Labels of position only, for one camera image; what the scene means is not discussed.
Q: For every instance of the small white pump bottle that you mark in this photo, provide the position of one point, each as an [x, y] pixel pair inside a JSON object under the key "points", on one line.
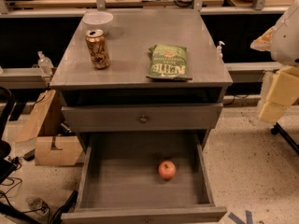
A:
{"points": [[219, 48]]}

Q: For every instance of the gold drink can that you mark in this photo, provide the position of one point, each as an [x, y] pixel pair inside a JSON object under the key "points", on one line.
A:
{"points": [[97, 47]]}

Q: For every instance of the crumpled plastic bottle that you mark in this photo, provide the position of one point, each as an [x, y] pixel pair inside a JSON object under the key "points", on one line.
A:
{"points": [[36, 204]]}

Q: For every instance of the clear plastic bottle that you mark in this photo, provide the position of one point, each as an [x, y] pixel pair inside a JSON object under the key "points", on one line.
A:
{"points": [[45, 64]]}

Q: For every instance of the red apple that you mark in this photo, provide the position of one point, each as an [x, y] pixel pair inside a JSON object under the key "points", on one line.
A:
{"points": [[167, 170]]}

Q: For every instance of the black chair leg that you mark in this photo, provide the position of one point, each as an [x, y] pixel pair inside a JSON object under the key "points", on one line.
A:
{"points": [[278, 129]]}

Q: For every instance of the closed upper drawer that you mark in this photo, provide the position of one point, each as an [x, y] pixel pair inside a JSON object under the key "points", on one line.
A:
{"points": [[123, 118]]}

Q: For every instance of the white plastic bowl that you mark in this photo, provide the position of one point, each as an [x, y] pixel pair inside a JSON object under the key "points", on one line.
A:
{"points": [[97, 20]]}

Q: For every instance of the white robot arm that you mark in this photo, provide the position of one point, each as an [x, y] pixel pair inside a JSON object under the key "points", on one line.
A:
{"points": [[282, 41]]}

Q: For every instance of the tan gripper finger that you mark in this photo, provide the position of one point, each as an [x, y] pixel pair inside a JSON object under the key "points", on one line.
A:
{"points": [[279, 92], [263, 42]]}

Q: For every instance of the green chip bag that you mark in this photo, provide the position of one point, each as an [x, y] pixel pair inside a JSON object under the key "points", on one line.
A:
{"points": [[168, 62]]}

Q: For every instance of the open middle drawer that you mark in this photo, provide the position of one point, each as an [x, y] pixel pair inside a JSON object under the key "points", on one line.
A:
{"points": [[120, 182]]}

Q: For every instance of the grey drawer cabinet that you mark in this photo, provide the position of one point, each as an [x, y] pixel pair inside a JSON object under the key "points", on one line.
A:
{"points": [[130, 35]]}

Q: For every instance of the brown cardboard box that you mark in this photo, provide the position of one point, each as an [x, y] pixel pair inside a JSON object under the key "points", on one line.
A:
{"points": [[57, 151]]}

